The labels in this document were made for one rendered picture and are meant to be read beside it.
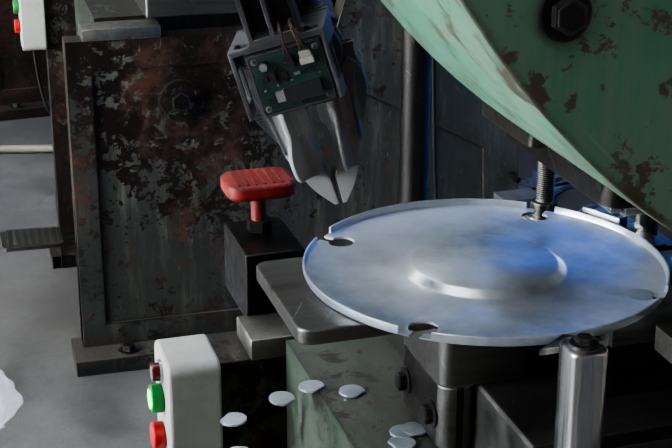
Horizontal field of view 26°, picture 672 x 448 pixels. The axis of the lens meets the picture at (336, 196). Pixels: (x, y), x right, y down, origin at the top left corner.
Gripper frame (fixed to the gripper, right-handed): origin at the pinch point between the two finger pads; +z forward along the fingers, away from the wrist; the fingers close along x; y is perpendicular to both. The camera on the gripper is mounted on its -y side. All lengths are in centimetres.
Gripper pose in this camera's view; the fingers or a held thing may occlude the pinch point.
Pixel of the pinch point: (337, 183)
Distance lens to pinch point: 112.2
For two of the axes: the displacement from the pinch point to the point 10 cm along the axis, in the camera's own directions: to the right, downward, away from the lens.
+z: 2.9, 9.0, 3.3
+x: 9.6, -2.5, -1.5
